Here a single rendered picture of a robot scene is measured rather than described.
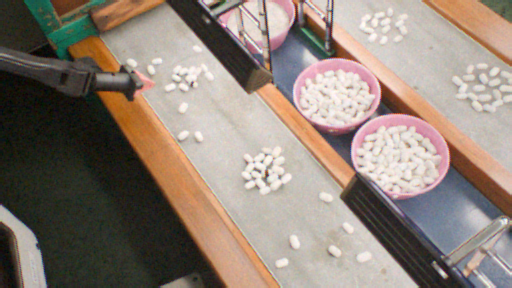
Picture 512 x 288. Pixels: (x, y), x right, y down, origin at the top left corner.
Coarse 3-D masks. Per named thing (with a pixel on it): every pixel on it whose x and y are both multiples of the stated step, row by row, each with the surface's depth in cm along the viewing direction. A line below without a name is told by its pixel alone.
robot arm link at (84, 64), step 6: (78, 60) 145; (84, 60) 146; (90, 60) 146; (72, 66) 135; (78, 66) 136; (84, 66) 138; (90, 66) 140; (96, 66) 145; (90, 72) 138; (90, 78) 139; (84, 84) 141; (84, 90) 141; (72, 96) 139; (78, 96) 140
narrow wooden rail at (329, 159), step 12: (264, 96) 161; (276, 96) 160; (276, 108) 158; (288, 108) 157; (288, 120) 155; (300, 120) 154; (300, 132) 152; (312, 132) 152; (312, 144) 149; (324, 144) 149; (324, 156) 147; (336, 156) 146; (324, 168) 147; (336, 168) 144; (348, 168) 144; (336, 180) 144; (348, 180) 142
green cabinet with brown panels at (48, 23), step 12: (24, 0) 161; (36, 0) 163; (48, 0) 165; (60, 0) 169; (72, 0) 172; (84, 0) 174; (96, 0) 176; (36, 12) 166; (48, 12) 168; (60, 12) 172; (72, 12) 174; (84, 12) 176; (48, 24) 171; (60, 24) 174
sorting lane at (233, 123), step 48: (144, 48) 180; (192, 48) 178; (144, 96) 168; (192, 96) 167; (240, 96) 165; (192, 144) 156; (240, 144) 155; (288, 144) 153; (240, 192) 146; (288, 192) 145; (336, 192) 143; (288, 240) 137; (336, 240) 136
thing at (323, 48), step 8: (304, 0) 170; (328, 0) 156; (312, 8) 168; (328, 8) 158; (304, 16) 178; (320, 16) 166; (328, 16) 161; (296, 24) 183; (304, 24) 181; (328, 24) 164; (296, 32) 186; (304, 32) 181; (312, 32) 180; (328, 32) 167; (304, 40) 183; (312, 40) 178; (320, 40) 178; (328, 40) 170; (320, 48) 176; (328, 48) 173; (328, 56) 174
